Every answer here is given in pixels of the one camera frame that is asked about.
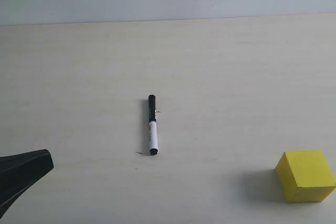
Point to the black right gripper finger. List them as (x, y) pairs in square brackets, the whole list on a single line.
[(19, 172)]

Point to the black and white marker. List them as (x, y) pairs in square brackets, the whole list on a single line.
[(153, 141)]

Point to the yellow foam cube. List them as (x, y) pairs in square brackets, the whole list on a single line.
[(305, 176)]

